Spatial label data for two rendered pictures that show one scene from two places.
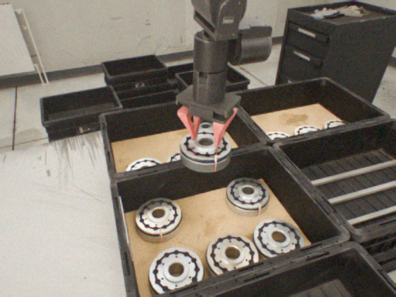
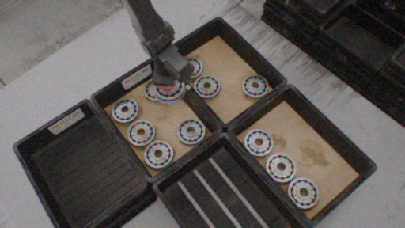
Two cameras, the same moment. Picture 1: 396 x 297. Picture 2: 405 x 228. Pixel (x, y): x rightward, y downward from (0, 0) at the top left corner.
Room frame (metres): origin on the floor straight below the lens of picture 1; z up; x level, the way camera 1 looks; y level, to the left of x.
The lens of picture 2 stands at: (0.43, -0.56, 1.92)
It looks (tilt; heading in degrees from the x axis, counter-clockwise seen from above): 64 degrees down; 75
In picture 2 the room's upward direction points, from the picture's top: 4 degrees counter-clockwise
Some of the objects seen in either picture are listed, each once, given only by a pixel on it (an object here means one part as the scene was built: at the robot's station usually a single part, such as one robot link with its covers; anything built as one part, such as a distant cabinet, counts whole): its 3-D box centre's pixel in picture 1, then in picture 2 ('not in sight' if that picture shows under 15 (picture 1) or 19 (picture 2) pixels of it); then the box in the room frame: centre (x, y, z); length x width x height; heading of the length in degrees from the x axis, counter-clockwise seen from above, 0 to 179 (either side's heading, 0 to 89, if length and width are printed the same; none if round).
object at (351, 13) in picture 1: (353, 10); not in sight; (2.23, -1.05, 0.88); 0.29 x 0.22 x 0.03; 114
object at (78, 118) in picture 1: (90, 136); (301, 9); (1.45, 0.65, 0.37); 0.40 x 0.30 x 0.45; 114
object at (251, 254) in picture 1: (232, 254); (141, 132); (0.34, -0.06, 0.86); 0.10 x 0.10 x 0.01
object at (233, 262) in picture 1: (232, 253); (141, 132); (0.34, -0.06, 0.86); 0.05 x 0.05 x 0.01
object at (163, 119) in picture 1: (178, 146); (221, 76); (0.69, 0.06, 0.87); 0.40 x 0.30 x 0.11; 109
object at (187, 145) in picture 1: (206, 144); (168, 85); (0.48, -0.01, 1.03); 0.10 x 0.10 x 0.01
